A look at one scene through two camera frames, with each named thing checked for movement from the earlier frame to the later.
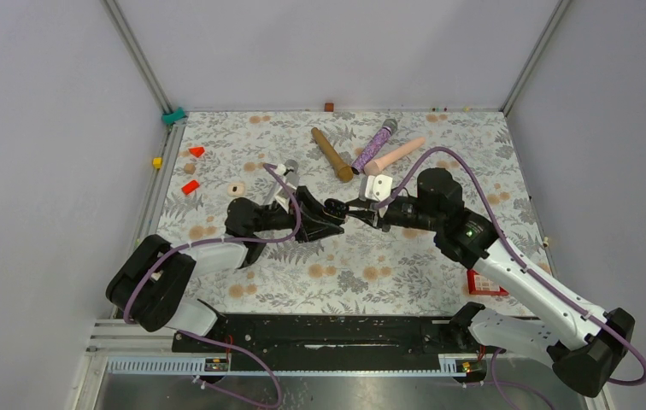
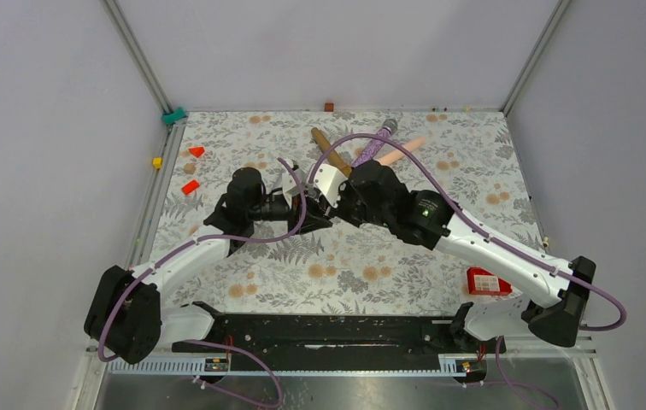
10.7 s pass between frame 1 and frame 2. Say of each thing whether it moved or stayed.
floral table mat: stayed
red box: stayed
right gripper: moved
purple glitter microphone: stayed
